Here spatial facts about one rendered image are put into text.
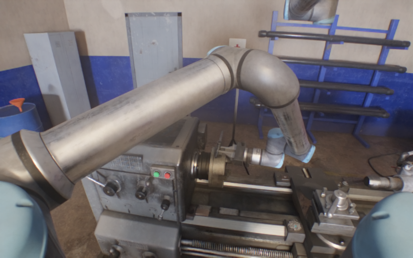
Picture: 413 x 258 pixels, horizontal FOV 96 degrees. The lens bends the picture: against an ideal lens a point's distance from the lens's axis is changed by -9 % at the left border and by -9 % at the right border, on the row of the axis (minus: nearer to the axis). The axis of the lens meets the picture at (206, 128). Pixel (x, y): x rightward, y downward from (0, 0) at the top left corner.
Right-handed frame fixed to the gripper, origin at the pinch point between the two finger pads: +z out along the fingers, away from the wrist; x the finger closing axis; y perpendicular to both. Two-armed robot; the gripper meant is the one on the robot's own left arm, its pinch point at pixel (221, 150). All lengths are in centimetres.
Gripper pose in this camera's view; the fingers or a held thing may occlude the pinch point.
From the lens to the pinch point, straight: 117.4
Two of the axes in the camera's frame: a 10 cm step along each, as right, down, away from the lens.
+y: -0.8, -7.0, -7.1
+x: -2.7, 7.0, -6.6
